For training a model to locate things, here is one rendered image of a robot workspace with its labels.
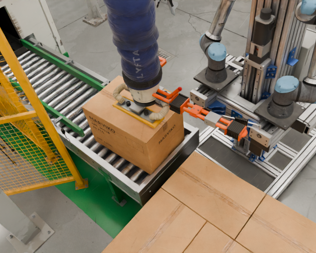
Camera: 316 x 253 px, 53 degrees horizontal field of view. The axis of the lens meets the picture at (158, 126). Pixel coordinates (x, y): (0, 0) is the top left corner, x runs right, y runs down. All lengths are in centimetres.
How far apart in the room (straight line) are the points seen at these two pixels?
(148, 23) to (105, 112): 88
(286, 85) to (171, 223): 110
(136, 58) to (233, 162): 148
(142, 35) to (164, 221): 120
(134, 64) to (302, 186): 193
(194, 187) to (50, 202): 142
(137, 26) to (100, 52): 297
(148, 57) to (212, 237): 117
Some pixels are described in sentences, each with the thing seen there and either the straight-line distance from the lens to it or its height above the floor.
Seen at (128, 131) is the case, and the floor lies 95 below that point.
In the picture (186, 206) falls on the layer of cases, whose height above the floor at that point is 54.
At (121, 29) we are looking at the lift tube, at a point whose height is 171.
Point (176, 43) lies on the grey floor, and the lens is 438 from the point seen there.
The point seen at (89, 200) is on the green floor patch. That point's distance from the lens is 296.
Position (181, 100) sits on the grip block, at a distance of 175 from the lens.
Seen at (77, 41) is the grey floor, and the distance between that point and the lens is 480.
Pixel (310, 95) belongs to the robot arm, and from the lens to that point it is 191.
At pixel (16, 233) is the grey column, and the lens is 280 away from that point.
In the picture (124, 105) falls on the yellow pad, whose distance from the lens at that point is 195.
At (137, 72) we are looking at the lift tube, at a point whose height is 145.
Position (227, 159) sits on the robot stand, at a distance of 278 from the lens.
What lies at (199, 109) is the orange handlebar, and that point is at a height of 126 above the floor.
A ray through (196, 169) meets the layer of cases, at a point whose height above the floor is 54.
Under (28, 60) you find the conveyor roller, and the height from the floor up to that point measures 51.
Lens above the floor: 250
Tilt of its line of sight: 49 degrees down
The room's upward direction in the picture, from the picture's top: 9 degrees counter-clockwise
